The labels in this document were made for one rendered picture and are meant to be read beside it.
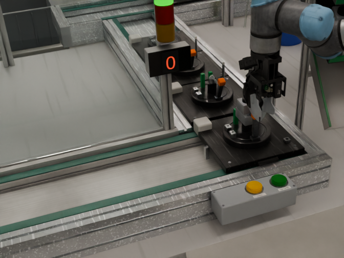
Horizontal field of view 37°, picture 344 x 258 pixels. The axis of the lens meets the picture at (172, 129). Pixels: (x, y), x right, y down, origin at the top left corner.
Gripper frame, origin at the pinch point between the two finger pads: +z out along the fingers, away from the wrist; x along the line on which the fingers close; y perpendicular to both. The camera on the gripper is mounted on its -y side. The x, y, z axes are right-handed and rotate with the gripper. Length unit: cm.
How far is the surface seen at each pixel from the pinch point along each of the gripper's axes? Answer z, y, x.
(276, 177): 10.1, 14.7, -1.9
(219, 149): 10.3, -3.2, -10.0
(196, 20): 19, -123, 31
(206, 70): 10, -51, 6
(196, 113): 10.2, -23.9, -8.7
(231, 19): 18, -113, 45
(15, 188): 16, -15, -66
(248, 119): 2.7, -3.2, -1.3
